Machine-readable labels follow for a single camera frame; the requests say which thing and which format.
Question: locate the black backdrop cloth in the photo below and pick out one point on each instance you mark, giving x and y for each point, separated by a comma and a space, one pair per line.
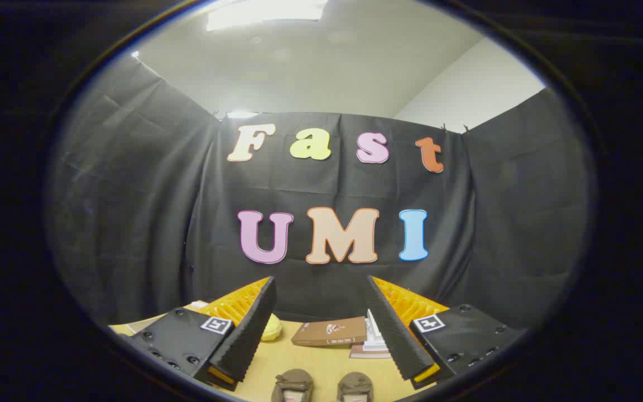
132, 223

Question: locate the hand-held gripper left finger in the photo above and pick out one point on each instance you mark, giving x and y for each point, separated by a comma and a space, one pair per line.
246, 329

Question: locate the beige fabric storage box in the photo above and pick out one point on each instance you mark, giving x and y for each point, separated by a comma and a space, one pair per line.
198, 305

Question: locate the ceiling light panel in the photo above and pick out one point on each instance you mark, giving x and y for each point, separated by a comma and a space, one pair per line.
265, 14

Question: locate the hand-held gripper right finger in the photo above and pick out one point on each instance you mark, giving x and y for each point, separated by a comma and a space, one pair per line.
397, 329

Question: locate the dusky pink book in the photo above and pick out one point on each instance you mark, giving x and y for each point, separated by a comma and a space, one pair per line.
363, 353

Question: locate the yellow round plush cushion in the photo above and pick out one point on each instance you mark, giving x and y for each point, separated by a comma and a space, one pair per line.
272, 330

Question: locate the brown slipper shoe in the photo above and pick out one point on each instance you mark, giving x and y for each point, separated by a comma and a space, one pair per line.
355, 385
293, 382

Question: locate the plain white book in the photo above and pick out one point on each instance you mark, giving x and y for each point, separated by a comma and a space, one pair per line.
374, 347
374, 339

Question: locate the brown book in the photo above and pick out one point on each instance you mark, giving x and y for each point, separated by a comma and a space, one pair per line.
327, 333

